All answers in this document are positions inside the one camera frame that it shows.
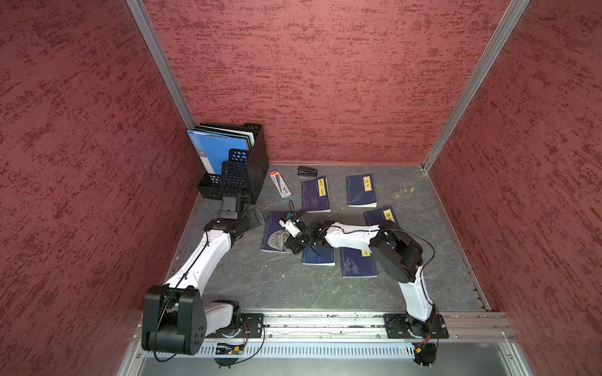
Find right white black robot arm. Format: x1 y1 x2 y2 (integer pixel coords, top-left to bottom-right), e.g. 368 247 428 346
279 211 437 338

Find black mesh file organizer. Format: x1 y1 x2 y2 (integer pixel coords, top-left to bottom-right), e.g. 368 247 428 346
198 123 269 205

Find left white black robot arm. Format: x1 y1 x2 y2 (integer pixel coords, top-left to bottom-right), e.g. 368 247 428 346
141 210 266 363

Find blue folder in organizer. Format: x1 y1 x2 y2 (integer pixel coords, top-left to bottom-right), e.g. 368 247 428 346
187 130 250 175

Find navy book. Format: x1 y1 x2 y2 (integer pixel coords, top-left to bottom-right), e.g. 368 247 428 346
340 248 378 278
302 246 335 266
346 174 377 208
301 176 331 213
262 211 287 244
364 206 400 229

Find aluminium mounting rail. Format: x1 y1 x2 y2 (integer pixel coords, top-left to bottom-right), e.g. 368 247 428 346
236 309 516 343

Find dark folders in organizer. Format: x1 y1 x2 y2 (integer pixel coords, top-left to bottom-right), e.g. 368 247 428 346
194 123 256 148

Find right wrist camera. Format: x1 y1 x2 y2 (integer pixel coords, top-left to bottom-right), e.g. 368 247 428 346
279 217 301 238

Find pencil box white blue red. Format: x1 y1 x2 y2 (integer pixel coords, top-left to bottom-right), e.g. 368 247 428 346
269 170 292 200

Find grey striped wiping cloth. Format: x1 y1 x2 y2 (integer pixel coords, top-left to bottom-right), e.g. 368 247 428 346
261 230 292 253

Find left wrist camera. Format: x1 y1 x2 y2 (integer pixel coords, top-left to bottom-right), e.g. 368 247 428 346
218 194 244 221

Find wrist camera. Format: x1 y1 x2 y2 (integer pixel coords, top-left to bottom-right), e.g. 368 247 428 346
279 217 301 238
218 194 244 221

